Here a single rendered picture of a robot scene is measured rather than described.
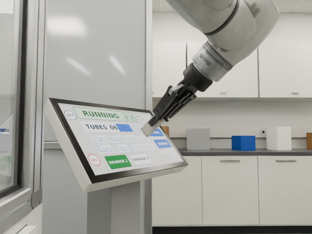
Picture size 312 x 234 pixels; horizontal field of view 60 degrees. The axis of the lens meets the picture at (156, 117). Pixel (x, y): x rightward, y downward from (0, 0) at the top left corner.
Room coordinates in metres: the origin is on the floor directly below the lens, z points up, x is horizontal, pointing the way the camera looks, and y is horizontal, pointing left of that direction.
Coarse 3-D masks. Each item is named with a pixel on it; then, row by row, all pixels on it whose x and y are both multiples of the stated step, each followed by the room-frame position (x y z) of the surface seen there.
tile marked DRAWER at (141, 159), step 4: (132, 156) 0.90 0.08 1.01; (136, 156) 0.91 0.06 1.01; (140, 156) 0.93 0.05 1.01; (144, 156) 0.95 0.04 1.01; (148, 156) 0.96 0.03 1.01; (132, 160) 0.88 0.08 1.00; (136, 160) 0.90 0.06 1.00; (140, 160) 0.91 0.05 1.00; (144, 160) 0.93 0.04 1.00; (148, 160) 0.95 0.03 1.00; (136, 164) 0.88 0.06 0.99; (140, 164) 0.90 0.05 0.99; (144, 164) 0.91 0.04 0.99
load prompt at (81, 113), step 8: (80, 112) 0.87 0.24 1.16; (88, 112) 0.90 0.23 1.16; (96, 112) 0.93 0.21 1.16; (104, 112) 0.97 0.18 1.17; (112, 112) 1.00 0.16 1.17; (120, 112) 1.04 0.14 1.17; (128, 112) 1.08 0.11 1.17; (112, 120) 0.97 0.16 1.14; (120, 120) 1.00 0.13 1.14; (128, 120) 1.04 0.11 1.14; (136, 120) 1.09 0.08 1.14
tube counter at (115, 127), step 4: (108, 124) 0.93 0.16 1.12; (112, 124) 0.95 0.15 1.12; (116, 124) 0.96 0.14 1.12; (120, 124) 0.98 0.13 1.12; (124, 124) 1.00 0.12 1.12; (128, 124) 1.02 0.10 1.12; (132, 124) 1.04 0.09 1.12; (136, 124) 1.06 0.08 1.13; (112, 128) 0.93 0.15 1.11; (116, 128) 0.95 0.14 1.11; (120, 128) 0.97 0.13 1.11; (124, 128) 0.98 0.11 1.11; (128, 128) 1.00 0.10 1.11; (132, 128) 1.02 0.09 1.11; (136, 128) 1.04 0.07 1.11; (140, 128) 1.06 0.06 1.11
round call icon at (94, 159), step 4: (88, 156) 0.76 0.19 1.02; (92, 156) 0.77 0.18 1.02; (96, 156) 0.78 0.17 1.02; (88, 160) 0.75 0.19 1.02; (92, 160) 0.76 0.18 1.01; (96, 160) 0.77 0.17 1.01; (100, 160) 0.78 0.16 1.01; (92, 164) 0.75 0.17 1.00; (96, 164) 0.76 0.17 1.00; (100, 164) 0.77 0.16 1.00
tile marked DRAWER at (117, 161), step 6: (108, 156) 0.81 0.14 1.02; (114, 156) 0.83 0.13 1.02; (120, 156) 0.85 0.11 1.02; (126, 156) 0.87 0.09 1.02; (108, 162) 0.80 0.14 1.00; (114, 162) 0.81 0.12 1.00; (120, 162) 0.83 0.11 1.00; (126, 162) 0.85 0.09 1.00; (114, 168) 0.80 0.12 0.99; (120, 168) 0.82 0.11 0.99
